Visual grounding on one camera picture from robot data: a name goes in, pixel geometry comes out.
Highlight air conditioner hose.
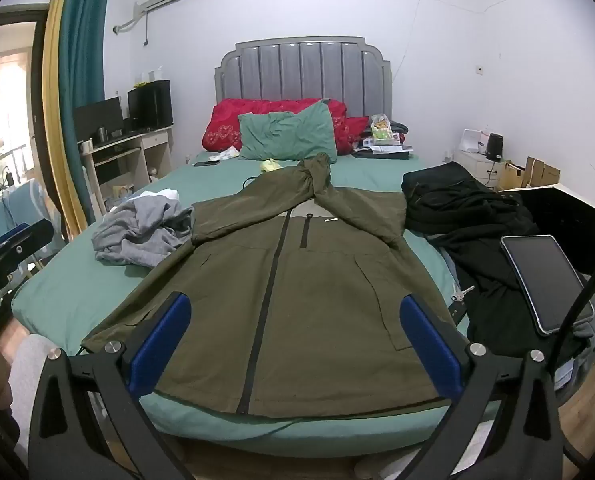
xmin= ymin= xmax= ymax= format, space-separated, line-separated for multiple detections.
xmin=112 ymin=7 xmax=149 ymax=37

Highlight white cloth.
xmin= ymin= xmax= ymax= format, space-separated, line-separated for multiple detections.
xmin=136 ymin=187 xmax=181 ymax=202

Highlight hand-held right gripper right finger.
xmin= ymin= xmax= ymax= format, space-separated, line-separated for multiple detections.
xmin=377 ymin=294 xmax=563 ymax=480

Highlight black monitor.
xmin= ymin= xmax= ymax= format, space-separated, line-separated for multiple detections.
xmin=72 ymin=97 xmax=124 ymax=141

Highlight bed with green sheet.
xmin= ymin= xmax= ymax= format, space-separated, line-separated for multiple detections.
xmin=12 ymin=147 xmax=503 ymax=461

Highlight large red pillow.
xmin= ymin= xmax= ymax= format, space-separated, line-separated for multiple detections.
xmin=202 ymin=98 xmax=348 ymax=156

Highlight cardboard boxes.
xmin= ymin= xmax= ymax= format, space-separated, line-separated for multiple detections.
xmin=497 ymin=156 xmax=562 ymax=192

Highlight grey padded headboard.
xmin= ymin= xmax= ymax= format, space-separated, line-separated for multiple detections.
xmin=214 ymin=36 xmax=394 ymax=121

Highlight black computer tower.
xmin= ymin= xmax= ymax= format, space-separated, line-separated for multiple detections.
xmin=128 ymin=80 xmax=173 ymax=131

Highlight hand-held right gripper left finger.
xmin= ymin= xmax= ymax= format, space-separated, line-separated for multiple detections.
xmin=28 ymin=291 xmax=193 ymax=480

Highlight yellow curtain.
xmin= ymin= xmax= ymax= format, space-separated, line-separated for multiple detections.
xmin=42 ymin=0 xmax=89 ymax=236

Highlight grey hoodie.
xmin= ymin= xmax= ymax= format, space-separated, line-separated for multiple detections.
xmin=92 ymin=195 xmax=194 ymax=268

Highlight olive green zip jacket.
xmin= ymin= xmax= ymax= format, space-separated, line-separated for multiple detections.
xmin=82 ymin=152 xmax=461 ymax=418

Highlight teal curtain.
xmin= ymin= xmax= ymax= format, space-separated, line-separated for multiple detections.
xmin=60 ymin=0 xmax=113 ymax=231

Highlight white nightstand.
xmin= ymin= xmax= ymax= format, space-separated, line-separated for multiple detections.
xmin=452 ymin=149 xmax=503 ymax=191

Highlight yellow green snack bag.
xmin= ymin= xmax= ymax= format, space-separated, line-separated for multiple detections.
xmin=370 ymin=114 xmax=393 ymax=144

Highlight black cylindrical speaker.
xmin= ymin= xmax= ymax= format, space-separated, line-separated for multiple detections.
xmin=483 ymin=133 xmax=505 ymax=163

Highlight green pillow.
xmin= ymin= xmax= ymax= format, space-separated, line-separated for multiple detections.
xmin=238 ymin=101 xmax=338 ymax=163

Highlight black clothes pile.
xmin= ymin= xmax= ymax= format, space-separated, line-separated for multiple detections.
xmin=401 ymin=161 xmax=595 ymax=361

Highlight light blue chair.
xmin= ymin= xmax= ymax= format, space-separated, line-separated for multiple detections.
xmin=0 ymin=180 xmax=61 ymax=261

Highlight white box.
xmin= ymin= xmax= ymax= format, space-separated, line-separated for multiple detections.
xmin=460 ymin=129 xmax=488 ymax=154

